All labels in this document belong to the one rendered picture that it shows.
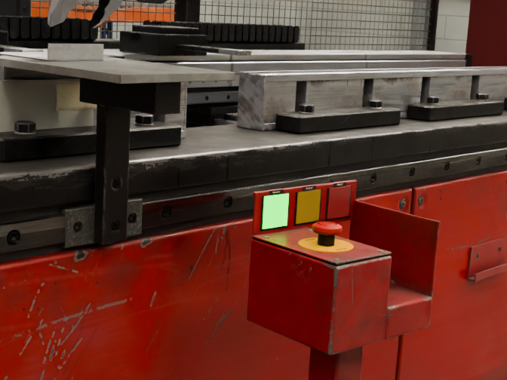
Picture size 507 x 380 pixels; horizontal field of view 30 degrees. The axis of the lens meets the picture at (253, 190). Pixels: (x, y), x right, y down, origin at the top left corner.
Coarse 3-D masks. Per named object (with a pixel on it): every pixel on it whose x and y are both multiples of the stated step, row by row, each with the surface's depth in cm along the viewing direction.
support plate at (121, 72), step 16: (0, 64) 118; (16, 64) 115; (32, 64) 113; (48, 64) 111; (64, 64) 113; (80, 64) 114; (96, 64) 115; (112, 64) 117; (128, 64) 119; (144, 64) 120; (160, 64) 122; (112, 80) 103; (128, 80) 103; (144, 80) 105; (160, 80) 106; (176, 80) 108; (192, 80) 110; (208, 80) 112; (224, 80) 114
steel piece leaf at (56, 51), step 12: (48, 48) 116; (60, 48) 117; (72, 48) 118; (84, 48) 120; (96, 48) 121; (48, 60) 116; (60, 60) 117; (72, 60) 119; (84, 60) 120; (96, 60) 121
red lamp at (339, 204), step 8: (336, 192) 135; (344, 192) 136; (328, 200) 134; (336, 200) 135; (344, 200) 136; (328, 208) 134; (336, 208) 136; (344, 208) 137; (328, 216) 135; (336, 216) 136
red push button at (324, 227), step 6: (318, 222) 123; (324, 222) 123; (330, 222) 123; (312, 228) 122; (318, 228) 121; (324, 228) 121; (330, 228) 121; (336, 228) 121; (342, 228) 123; (318, 234) 123; (324, 234) 121; (330, 234) 121; (318, 240) 123; (324, 240) 122; (330, 240) 122; (324, 246) 122; (330, 246) 122
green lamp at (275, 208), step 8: (264, 200) 126; (272, 200) 127; (280, 200) 128; (288, 200) 129; (264, 208) 126; (272, 208) 127; (280, 208) 128; (264, 216) 126; (272, 216) 127; (280, 216) 128; (264, 224) 127; (272, 224) 128; (280, 224) 129
